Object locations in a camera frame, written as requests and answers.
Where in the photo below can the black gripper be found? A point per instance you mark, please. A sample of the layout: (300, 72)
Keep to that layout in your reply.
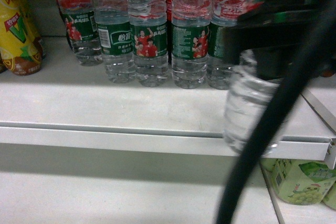
(304, 38)

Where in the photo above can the clear water bottle green label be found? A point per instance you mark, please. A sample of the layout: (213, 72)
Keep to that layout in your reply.
(248, 96)

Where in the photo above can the right rear water bottle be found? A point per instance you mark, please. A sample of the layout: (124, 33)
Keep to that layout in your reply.
(219, 67)

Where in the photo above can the rear water bottle behind front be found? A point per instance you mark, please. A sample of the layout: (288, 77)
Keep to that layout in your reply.
(190, 31)

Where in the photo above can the far left water bottle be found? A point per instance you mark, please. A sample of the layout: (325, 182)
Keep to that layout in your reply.
(78, 17)

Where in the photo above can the white metal shelf board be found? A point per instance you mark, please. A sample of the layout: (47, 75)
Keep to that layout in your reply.
(68, 105)

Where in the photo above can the green grape drink bottle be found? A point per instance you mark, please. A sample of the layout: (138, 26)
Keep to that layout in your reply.
(301, 182)

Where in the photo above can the yellow lemon tea bottle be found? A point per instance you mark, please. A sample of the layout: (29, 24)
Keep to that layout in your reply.
(19, 53)

